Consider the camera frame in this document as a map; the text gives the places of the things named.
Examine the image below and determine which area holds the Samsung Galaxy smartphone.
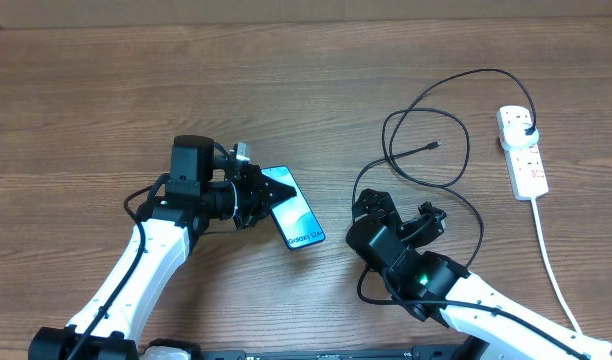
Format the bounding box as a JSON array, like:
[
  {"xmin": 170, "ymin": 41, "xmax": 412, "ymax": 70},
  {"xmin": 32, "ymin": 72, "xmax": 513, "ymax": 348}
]
[{"xmin": 262, "ymin": 166, "xmax": 326, "ymax": 250}]

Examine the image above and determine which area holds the white power strip cord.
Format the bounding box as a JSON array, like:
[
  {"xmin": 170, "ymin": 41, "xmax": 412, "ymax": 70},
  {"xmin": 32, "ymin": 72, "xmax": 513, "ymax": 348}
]
[{"xmin": 529, "ymin": 197, "xmax": 586, "ymax": 339}]

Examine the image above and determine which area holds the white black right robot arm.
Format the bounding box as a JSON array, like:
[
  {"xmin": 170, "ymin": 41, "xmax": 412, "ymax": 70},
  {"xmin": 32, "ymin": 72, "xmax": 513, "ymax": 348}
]
[{"xmin": 346, "ymin": 189, "xmax": 612, "ymax": 359}]

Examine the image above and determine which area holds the black USB charging cable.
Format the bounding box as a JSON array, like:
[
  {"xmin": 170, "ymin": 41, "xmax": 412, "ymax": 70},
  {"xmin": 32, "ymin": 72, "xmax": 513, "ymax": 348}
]
[{"xmin": 351, "ymin": 68, "xmax": 538, "ymax": 269}]

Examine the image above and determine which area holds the white power strip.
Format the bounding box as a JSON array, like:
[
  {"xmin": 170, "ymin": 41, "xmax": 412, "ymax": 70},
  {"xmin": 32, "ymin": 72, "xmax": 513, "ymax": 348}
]
[{"xmin": 496, "ymin": 105, "xmax": 549, "ymax": 201}]

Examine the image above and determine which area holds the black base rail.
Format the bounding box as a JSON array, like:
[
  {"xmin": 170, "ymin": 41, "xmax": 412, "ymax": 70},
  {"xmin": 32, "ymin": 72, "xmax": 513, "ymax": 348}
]
[{"xmin": 201, "ymin": 345, "xmax": 463, "ymax": 360}]

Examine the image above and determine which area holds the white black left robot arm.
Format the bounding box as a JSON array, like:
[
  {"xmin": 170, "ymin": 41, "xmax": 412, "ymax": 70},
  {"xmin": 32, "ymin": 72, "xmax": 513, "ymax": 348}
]
[{"xmin": 28, "ymin": 135, "xmax": 296, "ymax": 359}]

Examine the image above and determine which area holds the white charger plug adapter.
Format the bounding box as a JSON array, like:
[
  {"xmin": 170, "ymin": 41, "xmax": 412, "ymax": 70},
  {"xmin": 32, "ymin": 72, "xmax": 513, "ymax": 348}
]
[{"xmin": 500, "ymin": 124, "xmax": 540, "ymax": 151}]

